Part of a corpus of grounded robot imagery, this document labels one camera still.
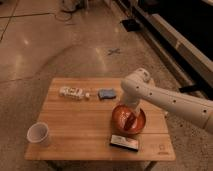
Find wooden folding table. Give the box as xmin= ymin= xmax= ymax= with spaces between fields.
xmin=25 ymin=78 xmax=175 ymax=162

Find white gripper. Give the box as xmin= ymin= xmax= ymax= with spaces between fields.
xmin=123 ymin=106 xmax=137 ymax=131

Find blue sponge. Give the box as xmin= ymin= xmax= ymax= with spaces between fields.
xmin=98 ymin=89 xmax=116 ymax=99

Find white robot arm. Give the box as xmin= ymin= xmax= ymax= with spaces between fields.
xmin=121 ymin=68 xmax=213 ymax=134

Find black floor plate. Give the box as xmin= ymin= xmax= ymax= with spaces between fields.
xmin=121 ymin=19 xmax=140 ymax=32

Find white paper cup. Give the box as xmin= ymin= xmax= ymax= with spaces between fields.
xmin=27 ymin=122 xmax=51 ymax=147

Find orange ceramic bowl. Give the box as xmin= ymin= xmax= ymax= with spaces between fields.
xmin=112 ymin=105 xmax=146 ymax=135

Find black rectangular box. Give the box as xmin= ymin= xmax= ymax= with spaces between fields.
xmin=110 ymin=135 xmax=139 ymax=151

